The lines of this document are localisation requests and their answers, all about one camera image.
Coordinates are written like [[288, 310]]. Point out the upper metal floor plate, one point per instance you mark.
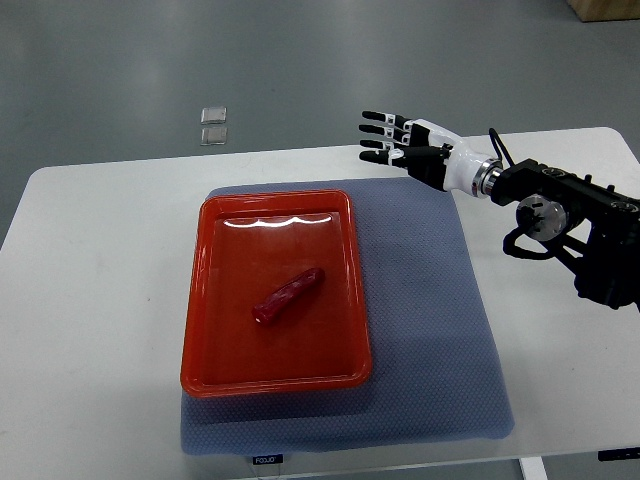
[[213, 115]]

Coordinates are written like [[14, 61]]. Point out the black table control panel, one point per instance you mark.
[[619, 454]]

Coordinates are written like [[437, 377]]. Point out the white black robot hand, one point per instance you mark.
[[438, 157]]

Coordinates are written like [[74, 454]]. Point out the red plastic tray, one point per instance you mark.
[[247, 245]]

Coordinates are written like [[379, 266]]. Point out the white table leg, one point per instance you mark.
[[532, 468]]

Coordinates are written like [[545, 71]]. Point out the lower metal floor plate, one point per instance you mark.
[[214, 135]]

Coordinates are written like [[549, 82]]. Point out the black table label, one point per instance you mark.
[[272, 459]]

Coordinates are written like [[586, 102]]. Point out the red pepper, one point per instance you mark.
[[268, 310]]

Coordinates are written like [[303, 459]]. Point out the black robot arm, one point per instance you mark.
[[592, 230]]

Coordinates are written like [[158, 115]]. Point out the wooden box corner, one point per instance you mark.
[[605, 10]]

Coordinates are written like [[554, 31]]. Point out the metal floor plate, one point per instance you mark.
[[214, 135], [213, 115]]

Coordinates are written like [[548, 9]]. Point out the blue-grey foam mat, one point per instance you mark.
[[436, 370]]

